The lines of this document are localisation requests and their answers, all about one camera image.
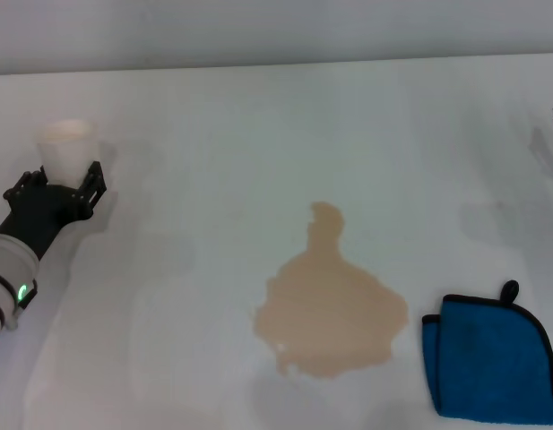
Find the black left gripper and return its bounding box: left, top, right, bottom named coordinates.
left=0, top=159, right=108, bottom=261

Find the white paper cup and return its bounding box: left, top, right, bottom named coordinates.
left=35, top=119, right=100, bottom=187

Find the blue rag with black trim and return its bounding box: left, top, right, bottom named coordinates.
left=421, top=279, right=553, bottom=426

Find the brown liquid stain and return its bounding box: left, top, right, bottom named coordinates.
left=252, top=201, right=410, bottom=380

